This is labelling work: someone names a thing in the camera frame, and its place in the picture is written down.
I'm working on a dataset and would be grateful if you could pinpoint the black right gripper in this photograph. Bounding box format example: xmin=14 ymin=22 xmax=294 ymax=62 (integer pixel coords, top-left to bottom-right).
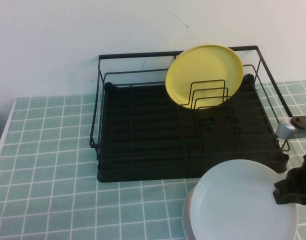
xmin=272 ymin=149 xmax=306 ymax=207

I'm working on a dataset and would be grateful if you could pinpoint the white round plate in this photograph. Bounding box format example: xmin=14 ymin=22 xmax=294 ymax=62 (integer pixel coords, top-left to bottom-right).
xmin=189 ymin=159 xmax=299 ymax=240

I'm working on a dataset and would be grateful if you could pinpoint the grey round plate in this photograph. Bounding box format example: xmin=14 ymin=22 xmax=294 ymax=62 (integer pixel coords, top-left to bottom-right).
xmin=181 ymin=186 xmax=202 ymax=240

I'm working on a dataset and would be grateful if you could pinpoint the yellow round plate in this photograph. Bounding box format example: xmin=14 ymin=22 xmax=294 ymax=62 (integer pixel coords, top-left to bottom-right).
xmin=165 ymin=44 xmax=245 ymax=111

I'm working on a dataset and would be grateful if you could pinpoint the black plastic drip tray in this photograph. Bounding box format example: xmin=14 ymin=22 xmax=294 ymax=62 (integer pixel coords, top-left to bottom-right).
xmin=96 ymin=73 xmax=290 ymax=183

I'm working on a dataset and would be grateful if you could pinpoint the green checkered tablecloth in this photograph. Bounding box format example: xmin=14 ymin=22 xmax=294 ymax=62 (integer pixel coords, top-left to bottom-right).
xmin=0 ymin=80 xmax=306 ymax=240

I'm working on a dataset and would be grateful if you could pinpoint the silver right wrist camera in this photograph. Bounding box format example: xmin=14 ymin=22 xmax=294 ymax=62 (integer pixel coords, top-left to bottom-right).
xmin=276 ymin=114 xmax=306 ymax=140

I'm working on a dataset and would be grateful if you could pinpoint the black wire dish rack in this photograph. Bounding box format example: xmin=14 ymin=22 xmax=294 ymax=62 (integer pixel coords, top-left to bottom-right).
xmin=88 ymin=45 xmax=294 ymax=157

